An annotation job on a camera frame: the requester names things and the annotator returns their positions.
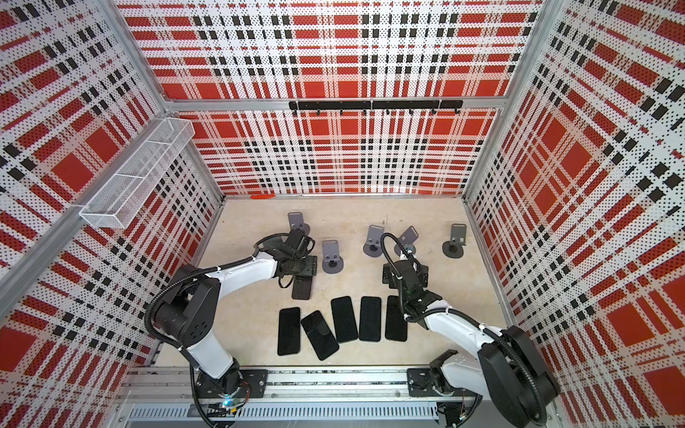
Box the black phone with pink edge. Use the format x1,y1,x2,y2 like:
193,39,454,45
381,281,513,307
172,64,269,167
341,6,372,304
359,296,382,342

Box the blue-edged phone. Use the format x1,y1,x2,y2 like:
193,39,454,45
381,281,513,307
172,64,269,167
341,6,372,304
330,296,359,343

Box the black phone with white sticker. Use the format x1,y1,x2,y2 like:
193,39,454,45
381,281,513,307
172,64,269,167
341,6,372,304
301,310,339,361

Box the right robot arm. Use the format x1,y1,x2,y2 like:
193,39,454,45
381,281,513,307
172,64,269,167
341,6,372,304
383,260,560,427

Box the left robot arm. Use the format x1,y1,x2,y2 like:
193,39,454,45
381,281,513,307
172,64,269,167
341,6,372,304
144,229,316,381

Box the wooden-base phone stand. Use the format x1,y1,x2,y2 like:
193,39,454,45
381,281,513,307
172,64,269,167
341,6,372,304
260,235,284,259

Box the grey centre phone stand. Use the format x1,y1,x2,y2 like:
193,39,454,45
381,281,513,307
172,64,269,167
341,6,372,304
322,240,344,275

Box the grey stand of blue phone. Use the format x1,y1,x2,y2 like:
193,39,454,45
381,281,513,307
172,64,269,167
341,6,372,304
394,226,419,256

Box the grey stand at back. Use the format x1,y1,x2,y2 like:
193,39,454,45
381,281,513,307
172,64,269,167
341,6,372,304
287,212,310,235

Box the dark grey far-right phone stand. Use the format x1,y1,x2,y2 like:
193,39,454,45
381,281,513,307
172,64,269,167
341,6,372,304
442,223,467,259

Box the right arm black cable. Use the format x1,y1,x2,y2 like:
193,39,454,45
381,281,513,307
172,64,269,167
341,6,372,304
378,232,549,426

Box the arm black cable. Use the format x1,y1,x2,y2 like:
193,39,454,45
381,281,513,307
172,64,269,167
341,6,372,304
378,232,549,426
143,232,317,354

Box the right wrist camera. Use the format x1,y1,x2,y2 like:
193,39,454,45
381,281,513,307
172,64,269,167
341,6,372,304
394,244,417,265

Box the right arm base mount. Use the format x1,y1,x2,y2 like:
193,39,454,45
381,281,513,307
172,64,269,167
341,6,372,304
407,350,483,427

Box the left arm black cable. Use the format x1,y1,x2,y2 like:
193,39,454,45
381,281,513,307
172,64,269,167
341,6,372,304
143,232,317,354

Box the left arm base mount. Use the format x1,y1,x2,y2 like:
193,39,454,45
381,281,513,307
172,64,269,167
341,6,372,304
189,362,269,427

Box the black hook rail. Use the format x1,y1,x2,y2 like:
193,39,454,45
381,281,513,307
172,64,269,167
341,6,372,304
288,100,464,113

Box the white wire mesh basket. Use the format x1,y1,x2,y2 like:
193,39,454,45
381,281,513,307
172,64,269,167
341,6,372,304
80,117,194,229

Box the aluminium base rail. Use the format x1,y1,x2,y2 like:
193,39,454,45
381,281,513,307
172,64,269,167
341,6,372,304
109,365,568,428

